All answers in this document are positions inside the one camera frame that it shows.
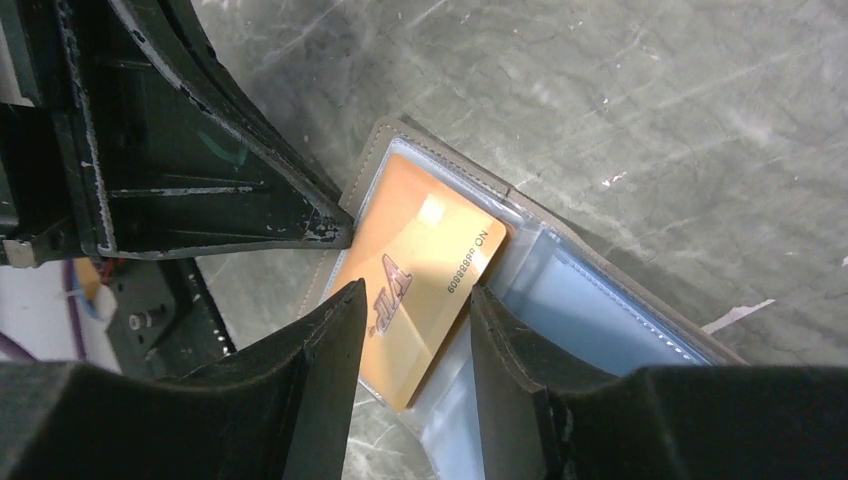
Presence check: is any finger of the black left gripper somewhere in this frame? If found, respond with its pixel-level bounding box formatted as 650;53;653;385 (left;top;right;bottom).
158;0;342;200

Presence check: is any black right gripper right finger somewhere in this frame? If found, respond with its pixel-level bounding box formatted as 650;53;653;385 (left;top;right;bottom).
470;285;847;479

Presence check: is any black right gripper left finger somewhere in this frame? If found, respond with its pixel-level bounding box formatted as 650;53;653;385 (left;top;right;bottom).
1;280;367;479

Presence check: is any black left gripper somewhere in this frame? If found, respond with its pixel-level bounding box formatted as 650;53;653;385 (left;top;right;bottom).
1;1;353;268

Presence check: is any grey leather card holder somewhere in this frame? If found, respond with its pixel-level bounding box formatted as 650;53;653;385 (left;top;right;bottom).
298;115;747;480

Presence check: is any orange credit card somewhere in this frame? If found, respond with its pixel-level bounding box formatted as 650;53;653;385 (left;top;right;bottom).
332;154;474;306

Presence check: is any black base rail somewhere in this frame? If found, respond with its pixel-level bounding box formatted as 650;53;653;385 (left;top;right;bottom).
107;258;236;379

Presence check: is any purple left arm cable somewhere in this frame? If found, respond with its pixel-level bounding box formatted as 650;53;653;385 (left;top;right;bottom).
0;259;87;362

